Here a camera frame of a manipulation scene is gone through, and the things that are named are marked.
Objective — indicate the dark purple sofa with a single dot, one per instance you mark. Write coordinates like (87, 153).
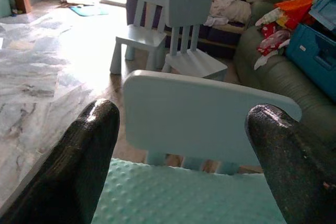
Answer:
(223, 37)

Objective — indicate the blue floor mat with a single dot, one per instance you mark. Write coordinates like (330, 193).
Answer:
(89, 11)

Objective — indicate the blue hard suitcase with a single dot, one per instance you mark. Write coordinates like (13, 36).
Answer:
(315, 56)

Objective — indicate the green leather sofa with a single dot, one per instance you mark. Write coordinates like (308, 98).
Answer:
(283, 82)

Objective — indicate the aqua dotted pillow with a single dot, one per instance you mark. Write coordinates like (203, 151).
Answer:
(170, 197)

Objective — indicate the light blue kids chair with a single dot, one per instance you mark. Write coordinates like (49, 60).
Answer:
(189, 6)
(197, 113)
(141, 36)

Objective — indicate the red white patterned cloth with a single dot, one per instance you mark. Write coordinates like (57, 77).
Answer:
(270, 43)

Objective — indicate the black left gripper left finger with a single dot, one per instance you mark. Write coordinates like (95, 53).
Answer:
(65, 171)

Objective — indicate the orange cloth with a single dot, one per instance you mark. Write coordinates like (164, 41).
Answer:
(296, 7)

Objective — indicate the light blue plastic toy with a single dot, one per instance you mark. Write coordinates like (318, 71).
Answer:
(325, 9)

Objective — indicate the white pink clothes pile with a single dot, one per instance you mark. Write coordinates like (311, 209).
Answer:
(231, 9)

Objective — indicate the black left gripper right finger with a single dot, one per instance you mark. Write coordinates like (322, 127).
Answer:
(296, 171)

